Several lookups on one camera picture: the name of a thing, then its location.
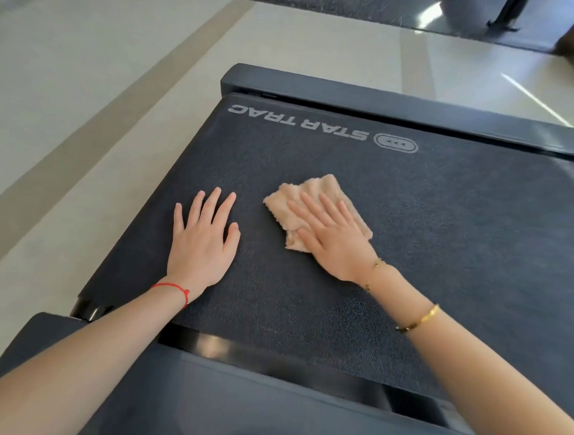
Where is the person's left hand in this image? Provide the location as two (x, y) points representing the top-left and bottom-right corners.
(164, 185), (243, 304)

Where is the person's right hand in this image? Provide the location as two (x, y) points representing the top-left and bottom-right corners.
(284, 190), (384, 286)

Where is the beige cleaning cloth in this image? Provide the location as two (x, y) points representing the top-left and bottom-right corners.
(261, 171), (376, 256)

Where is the black treadmill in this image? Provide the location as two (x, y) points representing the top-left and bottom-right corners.
(0, 54), (574, 435)

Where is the person's right forearm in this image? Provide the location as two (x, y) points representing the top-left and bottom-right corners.
(360, 263), (574, 435)

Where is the person's left forearm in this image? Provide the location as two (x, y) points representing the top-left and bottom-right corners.
(0, 279), (189, 435)

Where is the gold bangle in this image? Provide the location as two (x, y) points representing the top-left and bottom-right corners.
(394, 301), (441, 335)

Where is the black machine leg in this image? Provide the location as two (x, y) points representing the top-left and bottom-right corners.
(486, 0), (530, 34)

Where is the red string bracelet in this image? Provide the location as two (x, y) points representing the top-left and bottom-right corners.
(148, 282), (191, 311)

